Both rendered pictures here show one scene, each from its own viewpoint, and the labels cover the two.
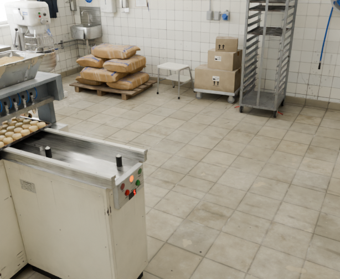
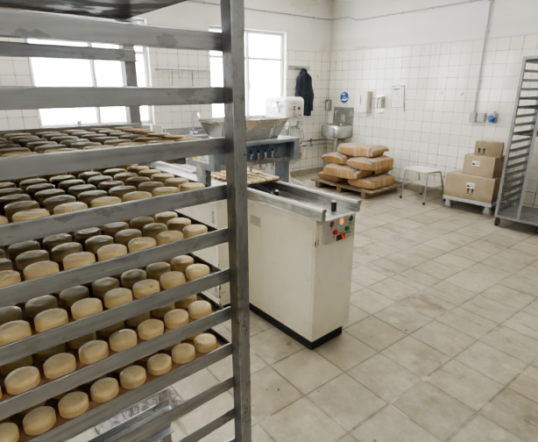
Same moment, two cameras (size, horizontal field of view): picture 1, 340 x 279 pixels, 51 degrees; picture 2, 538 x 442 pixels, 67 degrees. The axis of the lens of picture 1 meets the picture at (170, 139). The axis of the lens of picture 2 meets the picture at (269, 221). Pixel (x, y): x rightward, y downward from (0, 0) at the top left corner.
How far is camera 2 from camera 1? 0.68 m
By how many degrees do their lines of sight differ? 22
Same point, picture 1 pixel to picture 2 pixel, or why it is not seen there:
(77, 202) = (291, 235)
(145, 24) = (399, 124)
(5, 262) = (225, 287)
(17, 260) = not seen: hidden behind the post
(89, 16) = (342, 116)
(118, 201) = (325, 236)
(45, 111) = (280, 170)
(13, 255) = not seen: hidden behind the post
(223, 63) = (482, 168)
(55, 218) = (272, 251)
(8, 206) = not seen: hidden behind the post
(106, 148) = (325, 198)
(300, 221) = (537, 331)
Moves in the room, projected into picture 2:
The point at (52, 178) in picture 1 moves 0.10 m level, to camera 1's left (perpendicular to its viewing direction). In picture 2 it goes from (275, 212) to (259, 210)
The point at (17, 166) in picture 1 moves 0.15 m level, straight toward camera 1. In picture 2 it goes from (251, 203) to (251, 210)
